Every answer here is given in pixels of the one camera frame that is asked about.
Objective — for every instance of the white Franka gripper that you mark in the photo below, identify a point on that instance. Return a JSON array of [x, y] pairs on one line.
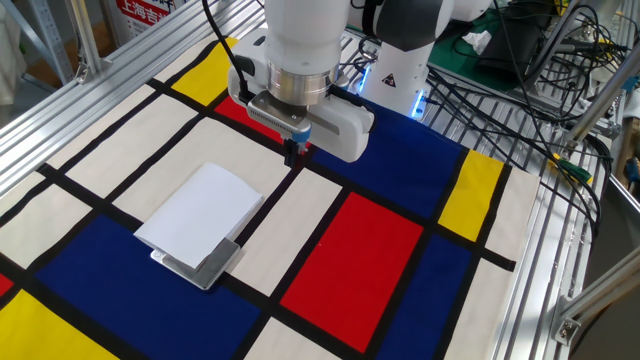
[[345, 130]]

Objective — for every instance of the white sheet of paper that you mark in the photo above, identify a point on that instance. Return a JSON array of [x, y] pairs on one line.
[[200, 215]]

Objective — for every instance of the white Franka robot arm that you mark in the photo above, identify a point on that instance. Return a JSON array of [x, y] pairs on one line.
[[300, 30]]

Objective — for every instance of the colour block patterned cloth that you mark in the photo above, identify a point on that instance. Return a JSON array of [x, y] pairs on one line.
[[350, 260]]

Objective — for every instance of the silver digital pocket scale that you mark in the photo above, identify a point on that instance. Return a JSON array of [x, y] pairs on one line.
[[212, 272]]

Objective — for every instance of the green mat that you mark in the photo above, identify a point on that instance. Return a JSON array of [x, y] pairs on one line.
[[450, 55]]

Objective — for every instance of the red and white sign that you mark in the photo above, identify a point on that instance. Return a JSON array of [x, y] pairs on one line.
[[142, 12]]

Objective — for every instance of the crumpled white tissue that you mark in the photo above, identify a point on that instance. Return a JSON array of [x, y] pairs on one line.
[[477, 41]]

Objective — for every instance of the black bag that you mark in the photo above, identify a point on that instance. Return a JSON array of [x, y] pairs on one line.
[[510, 45]]

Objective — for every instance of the grey perforated shelf strut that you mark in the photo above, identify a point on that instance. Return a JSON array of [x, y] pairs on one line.
[[47, 35]]

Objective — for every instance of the green and yellow connector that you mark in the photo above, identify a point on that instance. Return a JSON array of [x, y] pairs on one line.
[[575, 170]]

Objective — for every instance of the aluminium corner brace beam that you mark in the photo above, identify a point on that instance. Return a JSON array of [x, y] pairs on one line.
[[595, 295]]

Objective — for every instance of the silver gripper mounted camera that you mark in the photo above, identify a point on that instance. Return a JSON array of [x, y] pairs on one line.
[[277, 117]]

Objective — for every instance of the aluminium side rail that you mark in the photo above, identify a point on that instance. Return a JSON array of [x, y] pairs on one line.
[[75, 105]]

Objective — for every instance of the slanted aluminium frame post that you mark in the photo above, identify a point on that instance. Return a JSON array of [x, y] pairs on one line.
[[602, 100]]

